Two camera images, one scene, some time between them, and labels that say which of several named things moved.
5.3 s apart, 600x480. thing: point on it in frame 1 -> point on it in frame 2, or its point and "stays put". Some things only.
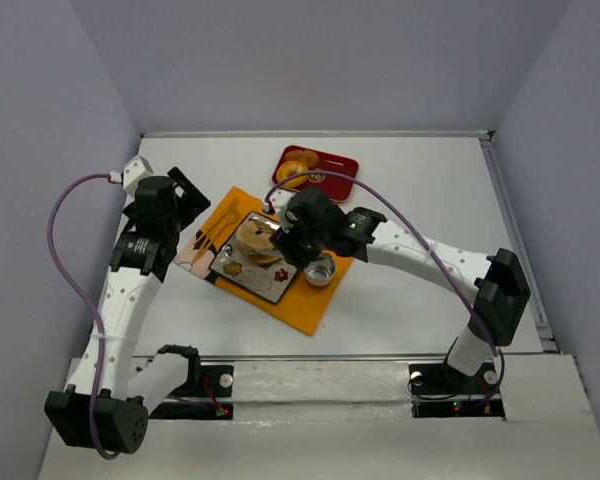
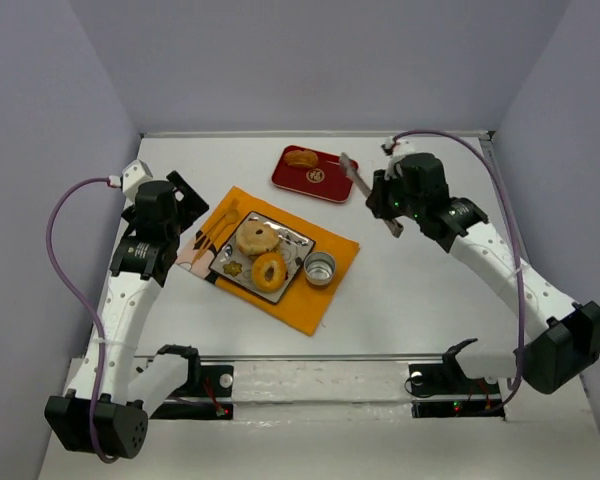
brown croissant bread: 307,156 stays put
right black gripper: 294,241 -> 380,198
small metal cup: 321,271 stays put
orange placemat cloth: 211,221 stays put
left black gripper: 186,195 stays put
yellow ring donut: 289,168 -> 269,271
